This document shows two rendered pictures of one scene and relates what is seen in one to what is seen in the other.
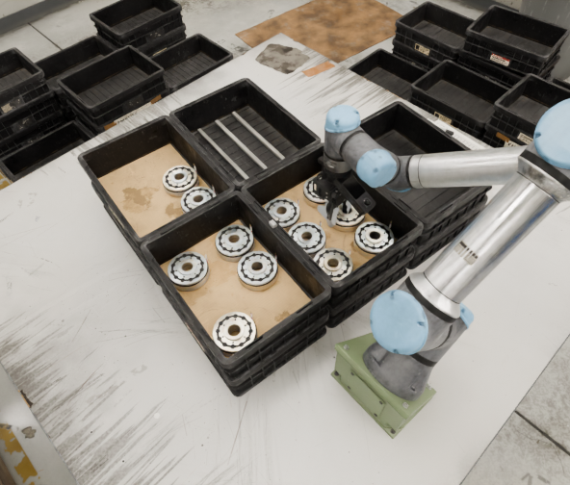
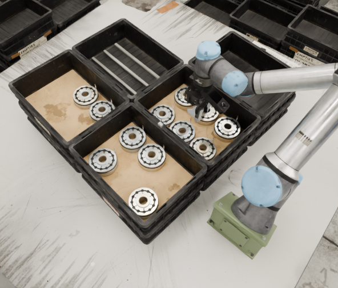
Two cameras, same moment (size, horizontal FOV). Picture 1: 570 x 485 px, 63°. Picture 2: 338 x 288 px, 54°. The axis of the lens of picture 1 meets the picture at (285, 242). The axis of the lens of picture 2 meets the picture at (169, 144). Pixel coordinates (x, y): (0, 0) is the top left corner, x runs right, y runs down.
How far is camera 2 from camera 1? 0.16 m
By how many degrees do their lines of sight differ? 8
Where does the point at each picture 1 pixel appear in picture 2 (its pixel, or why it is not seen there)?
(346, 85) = (188, 18)
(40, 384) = (3, 252)
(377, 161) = (236, 79)
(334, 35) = not seen: outside the picture
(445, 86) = (250, 14)
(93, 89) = not seen: outside the picture
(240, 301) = (142, 180)
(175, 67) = (57, 7)
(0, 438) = not seen: outside the picture
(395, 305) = (259, 176)
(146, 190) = (61, 105)
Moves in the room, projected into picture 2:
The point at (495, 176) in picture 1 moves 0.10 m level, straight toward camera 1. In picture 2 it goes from (313, 84) to (306, 108)
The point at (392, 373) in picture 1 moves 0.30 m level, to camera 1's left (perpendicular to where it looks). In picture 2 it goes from (253, 219) to (161, 234)
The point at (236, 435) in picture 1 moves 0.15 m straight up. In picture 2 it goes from (149, 270) to (148, 260)
